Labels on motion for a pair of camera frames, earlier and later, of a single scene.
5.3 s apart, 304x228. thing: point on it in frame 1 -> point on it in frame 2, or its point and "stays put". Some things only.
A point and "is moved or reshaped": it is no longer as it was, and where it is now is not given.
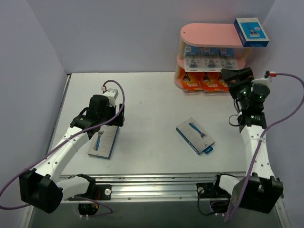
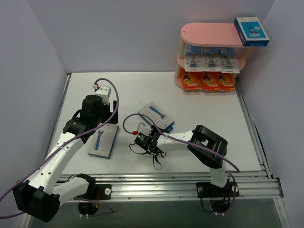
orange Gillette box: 191,81 stays put
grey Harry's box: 103,142 stays put
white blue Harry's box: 251,32 stays put
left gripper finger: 120,118 -> 114,119
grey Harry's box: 195,136 is moved or reshaped
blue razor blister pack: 211,60 stays put
